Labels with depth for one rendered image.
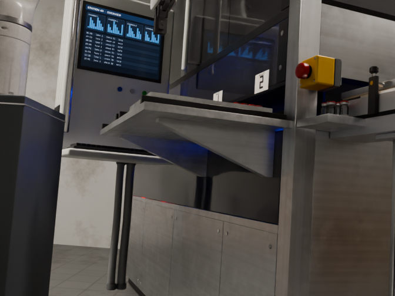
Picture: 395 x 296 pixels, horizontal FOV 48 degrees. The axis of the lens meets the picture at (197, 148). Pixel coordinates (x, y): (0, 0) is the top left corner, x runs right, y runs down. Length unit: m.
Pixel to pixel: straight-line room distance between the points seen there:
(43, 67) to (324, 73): 4.18
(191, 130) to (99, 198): 3.59
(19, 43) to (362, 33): 0.91
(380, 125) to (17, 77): 0.85
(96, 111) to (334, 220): 1.19
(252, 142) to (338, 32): 0.39
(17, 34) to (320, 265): 0.95
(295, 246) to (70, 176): 3.81
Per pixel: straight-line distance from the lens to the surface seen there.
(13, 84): 1.13
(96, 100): 2.02
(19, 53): 1.15
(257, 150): 1.22
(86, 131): 1.99
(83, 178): 4.74
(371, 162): 1.32
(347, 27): 1.33
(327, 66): 1.14
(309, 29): 1.25
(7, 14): 1.16
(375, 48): 1.38
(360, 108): 1.15
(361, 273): 1.31
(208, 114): 1.08
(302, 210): 1.18
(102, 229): 4.70
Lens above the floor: 0.69
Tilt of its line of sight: 5 degrees up
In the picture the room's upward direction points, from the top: 4 degrees clockwise
